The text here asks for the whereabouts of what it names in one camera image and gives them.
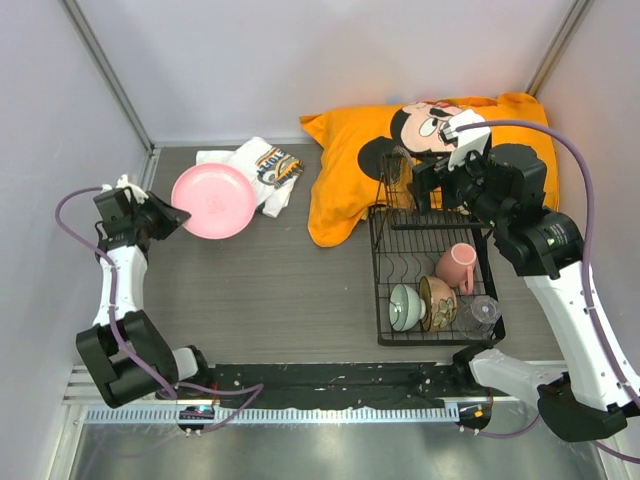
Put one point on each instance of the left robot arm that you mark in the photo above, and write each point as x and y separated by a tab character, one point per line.
124	353

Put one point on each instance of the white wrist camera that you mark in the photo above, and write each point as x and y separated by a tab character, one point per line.
467	133
125	184

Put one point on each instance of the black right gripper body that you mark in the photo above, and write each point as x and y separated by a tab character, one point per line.
464	182

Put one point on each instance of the brown floral bowl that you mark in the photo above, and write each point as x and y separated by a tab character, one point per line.
441	304

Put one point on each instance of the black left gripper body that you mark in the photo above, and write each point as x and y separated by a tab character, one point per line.
138	219

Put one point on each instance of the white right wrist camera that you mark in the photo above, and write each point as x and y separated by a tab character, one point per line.
467	133

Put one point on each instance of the pink mug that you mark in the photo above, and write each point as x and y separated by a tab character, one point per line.
456	267

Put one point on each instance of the pink plate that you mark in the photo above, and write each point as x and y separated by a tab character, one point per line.
219	198

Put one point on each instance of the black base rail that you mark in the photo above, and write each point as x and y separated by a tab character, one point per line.
338	386

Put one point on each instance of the aluminium frame rail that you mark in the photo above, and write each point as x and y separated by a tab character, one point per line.
100	58

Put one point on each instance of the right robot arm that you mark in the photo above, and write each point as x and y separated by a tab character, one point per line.
592	398

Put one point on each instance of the white printed t-shirt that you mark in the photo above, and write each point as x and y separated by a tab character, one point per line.
271	171

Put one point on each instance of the clear glass cup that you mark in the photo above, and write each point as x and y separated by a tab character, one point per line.
477	318

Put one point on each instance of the orange Mickey Mouse pillow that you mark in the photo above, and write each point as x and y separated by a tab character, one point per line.
354	139

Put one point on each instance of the light green bowl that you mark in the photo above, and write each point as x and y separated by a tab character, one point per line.
406	308

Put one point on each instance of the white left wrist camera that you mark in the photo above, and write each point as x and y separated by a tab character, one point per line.
125	184

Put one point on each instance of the black wire dish rack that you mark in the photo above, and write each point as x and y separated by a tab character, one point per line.
407	245

